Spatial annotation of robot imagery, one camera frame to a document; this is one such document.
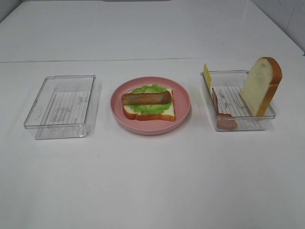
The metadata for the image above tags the green lettuce leaf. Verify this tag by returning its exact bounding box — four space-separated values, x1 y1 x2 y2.
123 84 174 115

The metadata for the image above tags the bread slice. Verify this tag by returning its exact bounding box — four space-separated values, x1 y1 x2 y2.
122 94 176 122
240 57 282 116

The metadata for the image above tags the yellow cheese slice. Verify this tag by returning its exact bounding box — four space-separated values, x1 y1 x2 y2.
203 63 212 94

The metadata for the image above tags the pink round plate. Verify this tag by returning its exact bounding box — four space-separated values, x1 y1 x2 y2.
111 77 191 135

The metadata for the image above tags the clear right plastic tray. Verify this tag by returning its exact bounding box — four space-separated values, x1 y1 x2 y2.
201 70 276 131

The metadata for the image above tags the clear plastic tray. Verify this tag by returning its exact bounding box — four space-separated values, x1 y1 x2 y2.
201 70 276 131
23 74 98 140

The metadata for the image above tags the clear left plastic tray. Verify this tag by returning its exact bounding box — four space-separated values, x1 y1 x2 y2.
23 74 98 140

